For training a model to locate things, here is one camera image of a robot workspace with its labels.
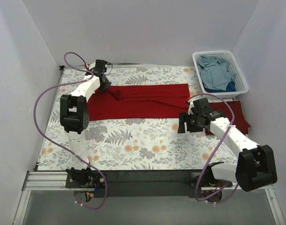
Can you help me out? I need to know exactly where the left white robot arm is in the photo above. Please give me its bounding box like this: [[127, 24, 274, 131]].
[[60, 60, 111, 188]]

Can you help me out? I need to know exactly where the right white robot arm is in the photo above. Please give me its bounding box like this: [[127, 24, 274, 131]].
[[177, 98, 278, 192]]

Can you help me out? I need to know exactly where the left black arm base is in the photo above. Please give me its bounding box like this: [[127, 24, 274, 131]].
[[65, 173, 105, 188]]

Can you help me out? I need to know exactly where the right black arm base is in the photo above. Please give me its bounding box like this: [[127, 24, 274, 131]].
[[186, 172, 232, 188]]

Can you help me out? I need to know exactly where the folded dark red t shirt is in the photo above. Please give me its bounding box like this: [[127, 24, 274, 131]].
[[210, 101, 250, 135]]

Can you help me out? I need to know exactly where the dark blue t shirt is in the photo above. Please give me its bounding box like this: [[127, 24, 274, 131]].
[[204, 81, 236, 93]]

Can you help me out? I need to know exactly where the floral patterned table mat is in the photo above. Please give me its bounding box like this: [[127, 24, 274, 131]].
[[37, 66, 255, 171]]

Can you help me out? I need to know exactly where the light blue t shirt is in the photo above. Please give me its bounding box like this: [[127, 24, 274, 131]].
[[197, 56, 236, 90]]

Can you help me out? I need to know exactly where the white plastic basket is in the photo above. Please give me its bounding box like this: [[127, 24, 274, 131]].
[[192, 50, 249, 98]]

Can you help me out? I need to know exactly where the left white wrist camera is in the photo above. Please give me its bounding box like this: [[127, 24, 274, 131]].
[[87, 62, 95, 71]]

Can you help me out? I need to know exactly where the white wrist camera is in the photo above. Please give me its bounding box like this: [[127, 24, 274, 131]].
[[185, 99, 195, 115], [87, 62, 95, 71]]

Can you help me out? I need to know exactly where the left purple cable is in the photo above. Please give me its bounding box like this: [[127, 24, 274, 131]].
[[33, 52, 108, 210]]

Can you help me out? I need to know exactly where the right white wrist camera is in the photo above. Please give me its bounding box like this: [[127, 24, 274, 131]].
[[185, 99, 195, 115]]

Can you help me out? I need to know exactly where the aluminium frame rail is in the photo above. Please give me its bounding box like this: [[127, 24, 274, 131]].
[[22, 170, 274, 192]]

